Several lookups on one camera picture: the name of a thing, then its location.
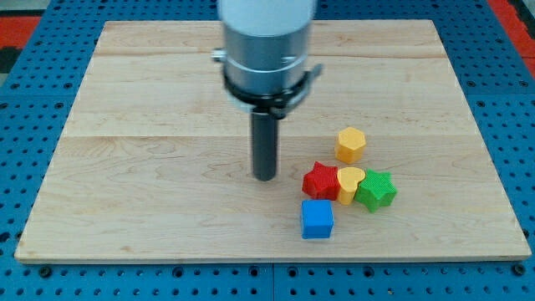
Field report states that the red star block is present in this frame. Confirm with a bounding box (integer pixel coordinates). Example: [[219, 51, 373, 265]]
[[302, 161, 340, 201]]

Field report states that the light wooden board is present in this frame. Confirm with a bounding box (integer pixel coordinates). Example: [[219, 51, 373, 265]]
[[15, 20, 531, 264]]

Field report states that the blue cube block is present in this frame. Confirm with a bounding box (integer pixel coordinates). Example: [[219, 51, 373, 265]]
[[301, 200, 334, 239]]

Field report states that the yellow hexagon block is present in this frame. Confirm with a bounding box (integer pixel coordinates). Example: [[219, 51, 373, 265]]
[[334, 127, 366, 164]]

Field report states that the yellow heart block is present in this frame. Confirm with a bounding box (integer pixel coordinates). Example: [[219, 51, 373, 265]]
[[337, 167, 366, 206]]

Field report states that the green star block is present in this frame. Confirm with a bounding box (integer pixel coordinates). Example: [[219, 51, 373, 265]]
[[354, 169, 397, 213]]

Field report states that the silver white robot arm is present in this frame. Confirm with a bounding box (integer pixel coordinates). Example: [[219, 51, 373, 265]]
[[211, 0, 322, 181]]

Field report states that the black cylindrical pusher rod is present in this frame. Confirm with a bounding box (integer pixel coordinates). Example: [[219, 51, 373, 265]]
[[251, 114, 278, 181]]

